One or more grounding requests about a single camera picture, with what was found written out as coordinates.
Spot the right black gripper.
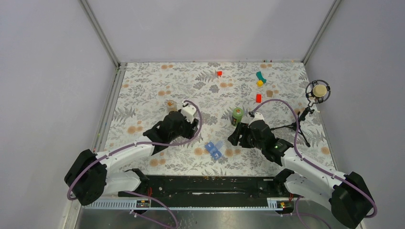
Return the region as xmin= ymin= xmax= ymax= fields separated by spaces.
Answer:
xmin=227 ymin=122 xmax=265 ymax=150

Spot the blue weekly pill organizer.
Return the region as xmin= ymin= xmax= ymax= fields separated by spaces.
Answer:
xmin=204 ymin=141 xmax=224 ymax=160

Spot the green pill bottle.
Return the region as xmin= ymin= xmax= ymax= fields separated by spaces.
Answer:
xmin=231 ymin=107 xmax=244 ymax=126

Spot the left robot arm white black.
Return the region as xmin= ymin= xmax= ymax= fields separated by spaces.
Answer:
xmin=64 ymin=104 xmax=201 ymax=206

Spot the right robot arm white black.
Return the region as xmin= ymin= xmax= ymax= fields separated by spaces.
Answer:
xmin=228 ymin=120 xmax=375 ymax=228

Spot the amber pill bottle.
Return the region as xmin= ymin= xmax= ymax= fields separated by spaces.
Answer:
xmin=167 ymin=100 xmax=178 ymax=113

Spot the floral patterned table mat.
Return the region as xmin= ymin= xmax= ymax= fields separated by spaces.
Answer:
xmin=98 ymin=62 xmax=338 ymax=177

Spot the red rectangular block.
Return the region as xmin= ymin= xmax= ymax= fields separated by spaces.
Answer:
xmin=256 ymin=94 xmax=262 ymax=104

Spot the brown wooden block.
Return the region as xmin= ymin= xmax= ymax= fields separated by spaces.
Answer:
xmin=266 ymin=90 xmax=273 ymax=98

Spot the yellow cube block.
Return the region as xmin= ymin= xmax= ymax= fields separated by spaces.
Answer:
xmin=256 ymin=80 xmax=264 ymax=87

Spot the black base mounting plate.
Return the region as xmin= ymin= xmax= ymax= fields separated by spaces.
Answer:
xmin=134 ymin=175 xmax=297 ymax=207

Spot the teal curved block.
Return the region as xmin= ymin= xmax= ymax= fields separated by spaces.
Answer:
xmin=256 ymin=71 xmax=266 ymax=83

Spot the microphone on tripod stand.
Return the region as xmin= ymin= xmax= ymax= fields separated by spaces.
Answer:
xmin=270 ymin=80 xmax=331 ymax=147

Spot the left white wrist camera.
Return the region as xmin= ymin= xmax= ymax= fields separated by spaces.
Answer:
xmin=180 ymin=104 xmax=196 ymax=123

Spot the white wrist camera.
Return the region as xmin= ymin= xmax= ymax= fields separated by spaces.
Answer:
xmin=180 ymin=104 xmax=196 ymax=123
xmin=248 ymin=111 xmax=264 ymax=125

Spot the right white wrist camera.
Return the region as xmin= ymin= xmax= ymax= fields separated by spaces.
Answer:
xmin=248 ymin=111 xmax=264 ymax=125

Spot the slotted grey cable duct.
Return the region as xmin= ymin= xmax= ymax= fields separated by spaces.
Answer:
xmin=83 ymin=198 xmax=295 ymax=211

